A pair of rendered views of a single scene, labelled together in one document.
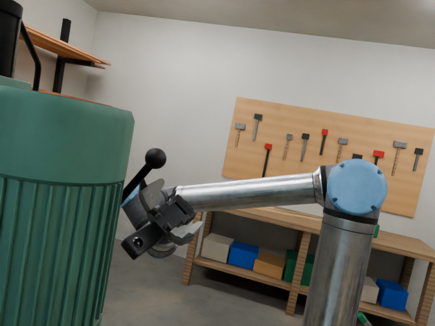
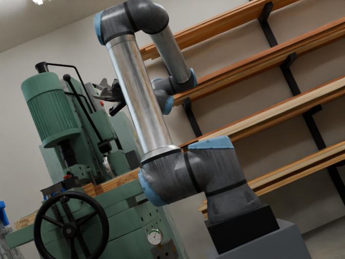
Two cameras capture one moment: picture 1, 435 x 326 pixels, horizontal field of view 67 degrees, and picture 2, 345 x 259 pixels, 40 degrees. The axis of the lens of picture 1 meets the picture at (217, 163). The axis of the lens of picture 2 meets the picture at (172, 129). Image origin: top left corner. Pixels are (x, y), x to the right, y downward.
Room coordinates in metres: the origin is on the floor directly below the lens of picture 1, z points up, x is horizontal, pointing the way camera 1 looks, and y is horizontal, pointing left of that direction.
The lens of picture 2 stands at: (0.37, -1.97, 0.78)
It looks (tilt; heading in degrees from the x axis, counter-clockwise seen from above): 7 degrees up; 76
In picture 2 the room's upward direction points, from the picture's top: 23 degrees counter-clockwise
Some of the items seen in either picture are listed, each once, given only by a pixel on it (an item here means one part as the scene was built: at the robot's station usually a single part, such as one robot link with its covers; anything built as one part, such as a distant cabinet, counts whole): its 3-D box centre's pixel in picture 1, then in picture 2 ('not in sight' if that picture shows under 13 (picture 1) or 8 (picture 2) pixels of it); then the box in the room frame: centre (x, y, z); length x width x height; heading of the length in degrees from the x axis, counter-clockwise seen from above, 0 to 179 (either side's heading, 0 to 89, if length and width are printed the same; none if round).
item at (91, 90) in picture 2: not in sight; (93, 99); (0.64, 0.47, 1.40); 0.10 x 0.06 x 0.16; 73
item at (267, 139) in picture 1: (320, 153); not in sight; (3.45, -1.05, 1.50); 2.00 x 0.04 x 0.90; 77
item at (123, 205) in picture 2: not in sight; (90, 220); (0.40, 0.15, 0.82); 0.40 x 0.21 x 0.04; 163
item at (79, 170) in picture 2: not in sight; (78, 176); (0.42, 0.22, 1.03); 0.14 x 0.07 x 0.09; 73
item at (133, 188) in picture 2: not in sight; (76, 213); (0.36, 0.11, 0.87); 0.61 x 0.30 x 0.06; 163
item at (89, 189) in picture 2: not in sight; (73, 199); (0.37, 0.14, 0.93); 0.20 x 0.02 x 0.07; 163
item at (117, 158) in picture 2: not in sight; (117, 164); (0.62, 0.34, 1.02); 0.09 x 0.07 x 0.12; 163
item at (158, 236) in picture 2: not in sight; (155, 238); (0.60, -0.07, 0.65); 0.06 x 0.04 x 0.08; 163
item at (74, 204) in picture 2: not in sight; (66, 204); (0.33, 0.03, 0.91); 0.15 x 0.14 x 0.09; 163
